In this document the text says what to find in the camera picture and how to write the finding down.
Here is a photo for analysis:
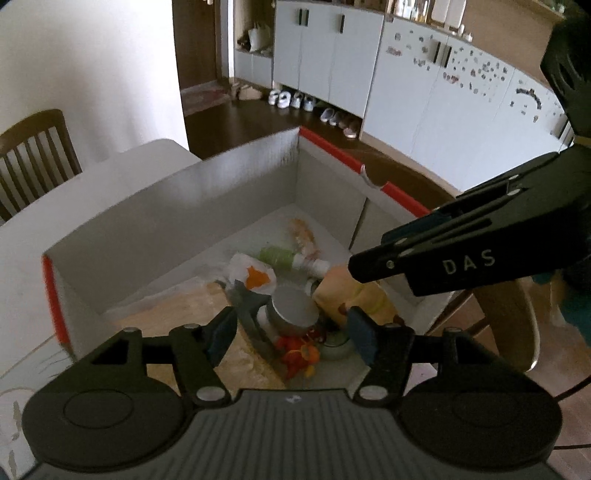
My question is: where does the red orange packet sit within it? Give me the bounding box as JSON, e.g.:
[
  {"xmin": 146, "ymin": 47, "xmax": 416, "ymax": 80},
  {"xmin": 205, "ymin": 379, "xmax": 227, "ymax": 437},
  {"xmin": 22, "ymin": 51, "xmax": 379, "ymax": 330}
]
[{"xmin": 276, "ymin": 330, "xmax": 322, "ymax": 380}]

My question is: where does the white wall cabinet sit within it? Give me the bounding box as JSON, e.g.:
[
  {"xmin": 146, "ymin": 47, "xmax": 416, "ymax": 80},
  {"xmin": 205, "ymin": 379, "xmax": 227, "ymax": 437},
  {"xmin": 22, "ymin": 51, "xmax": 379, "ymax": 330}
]
[{"xmin": 231, "ymin": 0, "xmax": 591, "ymax": 195}]

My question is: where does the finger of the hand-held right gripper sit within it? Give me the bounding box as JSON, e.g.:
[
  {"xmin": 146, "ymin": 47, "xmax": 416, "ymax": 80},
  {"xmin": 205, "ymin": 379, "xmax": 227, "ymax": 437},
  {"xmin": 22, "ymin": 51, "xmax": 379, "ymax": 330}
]
[
  {"xmin": 348, "ymin": 217, "xmax": 509, "ymax": 284},
  {"xmin": 380, "ymin": 151, "xmax": 583, "ymax": 246}
]

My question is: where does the white pouch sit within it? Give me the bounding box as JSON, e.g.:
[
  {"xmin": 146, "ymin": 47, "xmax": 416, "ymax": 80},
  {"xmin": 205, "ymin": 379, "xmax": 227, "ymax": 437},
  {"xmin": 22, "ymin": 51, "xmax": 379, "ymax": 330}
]
[{"xmin": 230, "ymin": 253, "xmax": 279, "ymax": 294}]

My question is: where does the black cable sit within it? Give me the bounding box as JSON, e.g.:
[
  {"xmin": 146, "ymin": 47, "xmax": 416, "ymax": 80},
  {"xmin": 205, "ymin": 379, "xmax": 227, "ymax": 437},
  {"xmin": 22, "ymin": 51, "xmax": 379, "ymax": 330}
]
[{"xmin": 553, "ymin": 377, "xmax": 591, "ymax": 449}]

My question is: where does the person's right forearm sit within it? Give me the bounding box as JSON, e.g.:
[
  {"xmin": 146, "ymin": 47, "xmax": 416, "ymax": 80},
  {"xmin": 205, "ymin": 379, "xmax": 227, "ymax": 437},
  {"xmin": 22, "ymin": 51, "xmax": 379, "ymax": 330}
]
[{"xmin": 549, "ymin": 265, "xmax": 591, "ymax": 344}]

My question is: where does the red shoe box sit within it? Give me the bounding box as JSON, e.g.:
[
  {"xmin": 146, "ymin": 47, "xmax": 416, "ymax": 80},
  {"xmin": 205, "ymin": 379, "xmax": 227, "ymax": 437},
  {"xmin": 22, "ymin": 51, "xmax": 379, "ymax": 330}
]
[{"xmin": 41, "ymin": 126, "xmax": 458, "ymax": 398}]

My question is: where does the yellow plush toy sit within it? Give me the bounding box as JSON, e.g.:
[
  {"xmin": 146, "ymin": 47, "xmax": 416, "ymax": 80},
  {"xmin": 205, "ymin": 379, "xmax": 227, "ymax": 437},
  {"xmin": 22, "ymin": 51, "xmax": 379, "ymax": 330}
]
[{"xmin": 316, "ymin": 265, "xmax": 389, "ymax": 326}]

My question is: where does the dark grey tool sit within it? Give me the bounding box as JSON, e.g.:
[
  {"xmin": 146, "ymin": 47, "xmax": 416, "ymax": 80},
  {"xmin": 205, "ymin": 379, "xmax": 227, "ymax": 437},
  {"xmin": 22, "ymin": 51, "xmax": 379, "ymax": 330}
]
[{"xmin": 228, "ymin": 281, "xmax": 274, "ymax": 352}]

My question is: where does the grey round tin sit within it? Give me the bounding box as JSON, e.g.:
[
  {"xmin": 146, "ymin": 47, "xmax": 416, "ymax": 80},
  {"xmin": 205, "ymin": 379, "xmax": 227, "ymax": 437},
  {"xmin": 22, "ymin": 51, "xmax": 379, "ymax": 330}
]
[{"xmin": 270, "ymin": 286, "xmax": 320, "ymax": 336}]

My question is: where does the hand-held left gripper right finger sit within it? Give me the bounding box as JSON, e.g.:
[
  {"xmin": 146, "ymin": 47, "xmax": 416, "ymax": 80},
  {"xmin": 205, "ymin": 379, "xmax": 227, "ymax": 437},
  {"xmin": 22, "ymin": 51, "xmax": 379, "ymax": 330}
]
[{"xmin": 346, "ymin": 305, "xmax": 512, "ymax": 408}]

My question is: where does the patterned doormat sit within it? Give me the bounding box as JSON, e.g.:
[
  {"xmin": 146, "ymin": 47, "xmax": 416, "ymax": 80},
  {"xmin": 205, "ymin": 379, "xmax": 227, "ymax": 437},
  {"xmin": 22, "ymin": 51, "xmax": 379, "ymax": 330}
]
[{"xmin": 181, "ymin": 85, "xmax": 232, "ymax": 116}]

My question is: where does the small green bottle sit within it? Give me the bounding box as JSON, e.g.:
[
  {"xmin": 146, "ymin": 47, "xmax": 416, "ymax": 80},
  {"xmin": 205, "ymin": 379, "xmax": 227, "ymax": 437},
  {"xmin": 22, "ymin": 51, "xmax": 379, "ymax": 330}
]
[{"xmin": 259, "ymin": 246, "xmax": 331, "ymax": 278}]

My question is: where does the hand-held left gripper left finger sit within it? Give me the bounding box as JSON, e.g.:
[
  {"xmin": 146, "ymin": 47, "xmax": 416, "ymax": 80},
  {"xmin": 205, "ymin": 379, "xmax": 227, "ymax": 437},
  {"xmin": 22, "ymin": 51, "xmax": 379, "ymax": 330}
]
[{"xmin": 76, "ymin": 305, "xmax": 239, "ymax": 408}]

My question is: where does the white bag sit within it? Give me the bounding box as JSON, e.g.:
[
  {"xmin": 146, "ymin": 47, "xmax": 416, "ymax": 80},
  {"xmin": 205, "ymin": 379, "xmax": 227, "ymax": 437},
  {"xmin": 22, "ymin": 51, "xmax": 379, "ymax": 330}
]
[{"xmin": 238, "ymin": 23, "xmax": 272, "ymax": 52}]

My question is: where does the brown door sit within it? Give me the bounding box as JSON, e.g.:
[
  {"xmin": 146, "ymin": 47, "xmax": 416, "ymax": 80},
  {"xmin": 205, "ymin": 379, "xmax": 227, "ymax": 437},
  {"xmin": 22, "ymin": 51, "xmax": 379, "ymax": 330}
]
[{"xmin": 172, "ymin": 0, "xmax": 234, "ymax": 90}]

